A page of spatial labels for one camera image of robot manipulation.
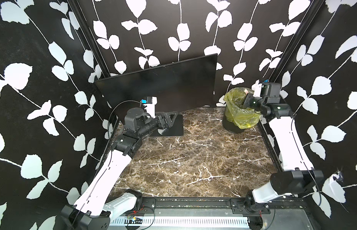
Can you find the black monitor stand base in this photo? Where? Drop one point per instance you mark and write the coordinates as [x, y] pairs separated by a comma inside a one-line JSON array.
[[177, 129]]

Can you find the black waste bin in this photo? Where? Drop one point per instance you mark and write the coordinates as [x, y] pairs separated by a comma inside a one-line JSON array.
[[230, 126]]

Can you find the black flat monitor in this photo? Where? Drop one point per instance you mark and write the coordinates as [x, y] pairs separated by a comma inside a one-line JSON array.
[[178, 86]]

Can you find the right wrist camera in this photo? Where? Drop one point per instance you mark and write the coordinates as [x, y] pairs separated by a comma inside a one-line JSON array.
[[266, 89]]

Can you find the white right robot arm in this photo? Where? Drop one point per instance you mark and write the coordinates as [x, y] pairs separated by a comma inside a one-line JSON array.
[[298, 175]]

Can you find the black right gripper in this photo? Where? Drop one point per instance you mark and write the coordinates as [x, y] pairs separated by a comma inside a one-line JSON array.
[[248, 100]]

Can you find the yellow-green bin liner bag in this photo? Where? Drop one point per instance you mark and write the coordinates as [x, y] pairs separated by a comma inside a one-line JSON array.
[[235, 112]]

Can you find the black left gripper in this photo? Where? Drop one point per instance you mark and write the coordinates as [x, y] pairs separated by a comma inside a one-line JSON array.
[[167, 123]]

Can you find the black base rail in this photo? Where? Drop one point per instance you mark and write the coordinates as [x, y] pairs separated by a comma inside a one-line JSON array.
[[236, 205]]

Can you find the white perforated cable tray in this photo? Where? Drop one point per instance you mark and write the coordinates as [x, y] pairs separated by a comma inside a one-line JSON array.
[[201, 222]]

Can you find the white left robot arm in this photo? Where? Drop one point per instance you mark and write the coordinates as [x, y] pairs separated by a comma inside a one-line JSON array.
[[91, 211]]

